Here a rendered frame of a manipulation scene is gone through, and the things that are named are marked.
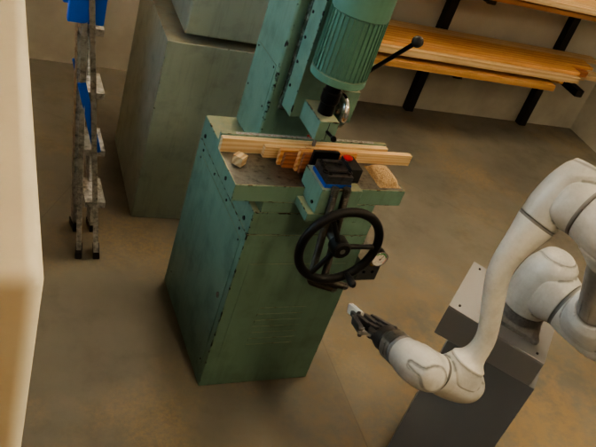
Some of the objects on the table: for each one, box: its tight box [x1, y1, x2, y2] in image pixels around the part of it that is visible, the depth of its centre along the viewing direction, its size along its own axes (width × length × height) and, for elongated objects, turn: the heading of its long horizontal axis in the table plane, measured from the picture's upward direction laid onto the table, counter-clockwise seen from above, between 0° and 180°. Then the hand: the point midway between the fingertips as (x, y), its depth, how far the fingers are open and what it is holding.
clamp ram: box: [309, 150, 341, 165], centre depth 234 cm, size 9×8×9 cm
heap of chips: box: [365, 165, 401, 189], centre depth 250 cm, size 8×12×3 cm
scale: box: [236, 131, 373, 144], centre depth 246 cm, size 50×1×1 cm, turn 89°
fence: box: [216, 130, 386, 147], centre depth 247 cm, size 60×2×6 cm, turn 89°
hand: (355, 312), depth 222 cm, fingers closed
